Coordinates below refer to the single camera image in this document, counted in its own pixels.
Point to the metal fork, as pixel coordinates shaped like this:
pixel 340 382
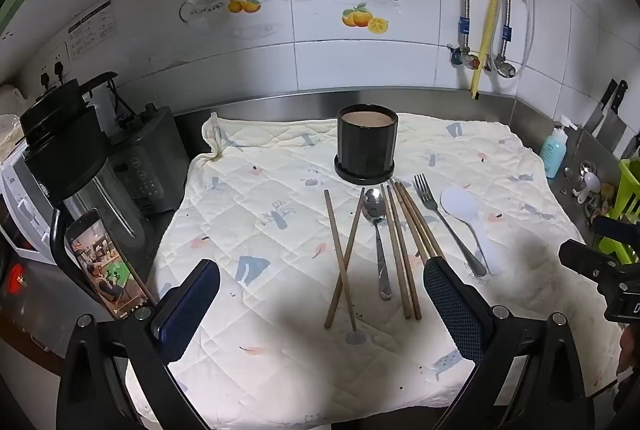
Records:
pixel 428 204

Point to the black utensil holder cup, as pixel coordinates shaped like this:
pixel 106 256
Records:
pixel 365 144

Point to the white plastic scoop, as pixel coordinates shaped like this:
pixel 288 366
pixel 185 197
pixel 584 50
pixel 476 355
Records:
pixel 591 182

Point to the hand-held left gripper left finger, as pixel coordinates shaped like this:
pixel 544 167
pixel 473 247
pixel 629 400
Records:
pixel 185 310

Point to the black blender with jug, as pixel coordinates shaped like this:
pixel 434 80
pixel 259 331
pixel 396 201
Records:
pixel 65 149

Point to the white microwave oven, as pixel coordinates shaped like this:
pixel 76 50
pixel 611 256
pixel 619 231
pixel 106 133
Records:
pixel 25 200

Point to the dark grey kitchen appliance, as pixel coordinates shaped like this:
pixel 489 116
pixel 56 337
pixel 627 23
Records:
pixel 145 159

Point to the green plastic dish rack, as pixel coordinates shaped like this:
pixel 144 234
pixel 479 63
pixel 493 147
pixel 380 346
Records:
pixel 629 190

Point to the cream quilted printed cloth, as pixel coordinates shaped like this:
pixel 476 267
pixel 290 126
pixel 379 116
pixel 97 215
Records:
pixel 260 190

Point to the blue soap pump bottle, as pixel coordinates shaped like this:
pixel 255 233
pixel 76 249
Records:
pixel 554 154

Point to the black power plug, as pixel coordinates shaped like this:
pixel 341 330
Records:
pixel 59 69
pixel 45 80

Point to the smartphone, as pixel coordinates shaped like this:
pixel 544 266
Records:
pixel 100 260

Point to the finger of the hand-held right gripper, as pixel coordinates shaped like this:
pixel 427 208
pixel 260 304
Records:
pixel 582 260
pixel 617 228

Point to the white paper wall notice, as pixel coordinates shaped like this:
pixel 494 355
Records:
pixel 92 29

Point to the metal pipe valve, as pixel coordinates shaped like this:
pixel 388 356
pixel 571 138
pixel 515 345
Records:
pixel 504 68

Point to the metal spoon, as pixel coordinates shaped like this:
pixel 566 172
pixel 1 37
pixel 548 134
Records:
pixel 374 207

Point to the white wall socket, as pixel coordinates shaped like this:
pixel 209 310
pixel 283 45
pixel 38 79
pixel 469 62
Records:
pixel 61 51

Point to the white plastic bag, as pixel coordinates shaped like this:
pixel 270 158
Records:
pixel 10 129

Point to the white rice paddle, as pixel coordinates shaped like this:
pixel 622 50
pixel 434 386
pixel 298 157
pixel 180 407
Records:
pixel 459 205

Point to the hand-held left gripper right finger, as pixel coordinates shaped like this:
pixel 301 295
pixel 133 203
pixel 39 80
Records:
pixel 455 310

